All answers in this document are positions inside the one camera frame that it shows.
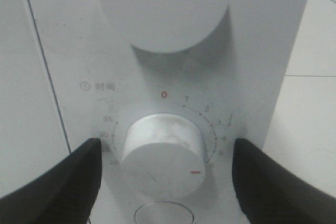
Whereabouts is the round white door-release button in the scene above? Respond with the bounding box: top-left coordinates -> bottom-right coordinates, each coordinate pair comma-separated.
133,201 -> 195,224

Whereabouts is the upper white power knob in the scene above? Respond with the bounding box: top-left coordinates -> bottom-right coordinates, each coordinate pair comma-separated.
99,0 -> 229,52

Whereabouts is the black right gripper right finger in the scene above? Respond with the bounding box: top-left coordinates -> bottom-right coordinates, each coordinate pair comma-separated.
232,138 -> 335,223

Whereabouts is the white microwave door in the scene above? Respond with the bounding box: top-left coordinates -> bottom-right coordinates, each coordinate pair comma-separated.
1,0 -> 68,196

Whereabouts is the white timer knob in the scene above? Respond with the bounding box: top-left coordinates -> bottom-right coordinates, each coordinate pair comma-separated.
121,113 -> 206,199

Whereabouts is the white microwave oven body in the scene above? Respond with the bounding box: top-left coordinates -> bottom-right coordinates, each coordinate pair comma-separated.
28,0 -> 307,223

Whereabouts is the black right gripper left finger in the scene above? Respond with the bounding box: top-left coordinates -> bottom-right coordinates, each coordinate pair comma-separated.
1,138 -> 102,223

